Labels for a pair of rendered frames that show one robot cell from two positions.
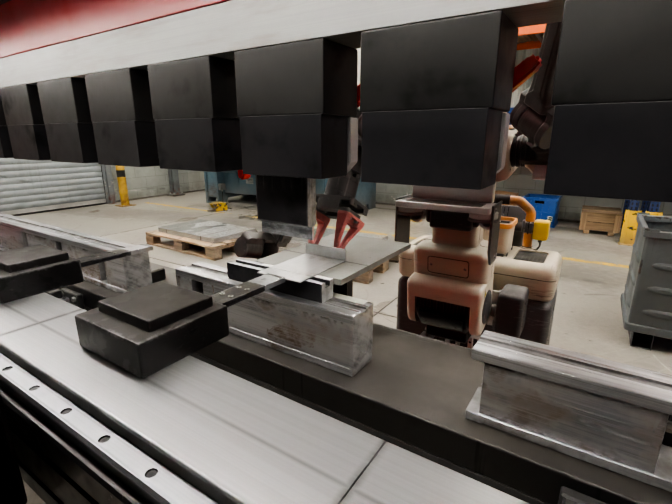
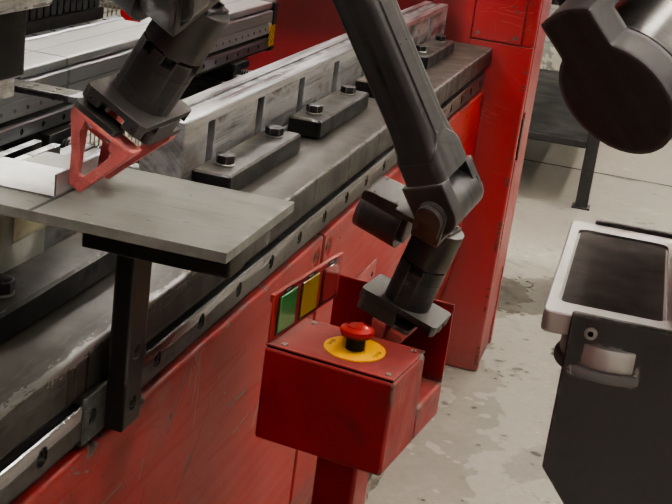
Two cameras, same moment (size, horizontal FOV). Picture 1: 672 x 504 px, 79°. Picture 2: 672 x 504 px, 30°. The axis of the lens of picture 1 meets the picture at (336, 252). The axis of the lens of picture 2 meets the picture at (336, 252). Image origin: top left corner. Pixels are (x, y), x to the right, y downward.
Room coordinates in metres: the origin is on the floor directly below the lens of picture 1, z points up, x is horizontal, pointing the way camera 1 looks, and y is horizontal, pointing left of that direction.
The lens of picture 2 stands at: (0.56, -1.10, 1.34)
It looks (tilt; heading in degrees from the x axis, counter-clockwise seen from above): 18 degrees down; 71
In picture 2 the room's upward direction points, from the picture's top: 8 degrees clockwise
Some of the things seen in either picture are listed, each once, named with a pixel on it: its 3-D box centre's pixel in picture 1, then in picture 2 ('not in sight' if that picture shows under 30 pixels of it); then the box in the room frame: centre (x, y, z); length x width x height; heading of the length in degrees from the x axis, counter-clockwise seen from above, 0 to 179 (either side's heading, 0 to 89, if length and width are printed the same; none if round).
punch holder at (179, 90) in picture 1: (202, 118); not in sight; (0.72, 0.22, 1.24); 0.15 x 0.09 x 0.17; 57
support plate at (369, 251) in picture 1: (338, 253); (127, 202); (0.74, 0.00, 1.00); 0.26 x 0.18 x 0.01; 147
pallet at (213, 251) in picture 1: (207, 238); not in sight; (4.64, 1.50, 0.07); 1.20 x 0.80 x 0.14; 56
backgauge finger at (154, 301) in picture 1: (207, 299); not in sight; (0.48, 0.16, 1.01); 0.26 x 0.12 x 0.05; 147
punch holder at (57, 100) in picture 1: (81, 122); not in sight; (0.94, 0.56, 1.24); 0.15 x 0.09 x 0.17; 57
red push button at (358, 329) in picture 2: not in sight; (356, 339); (1.04, 0.15, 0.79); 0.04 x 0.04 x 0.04
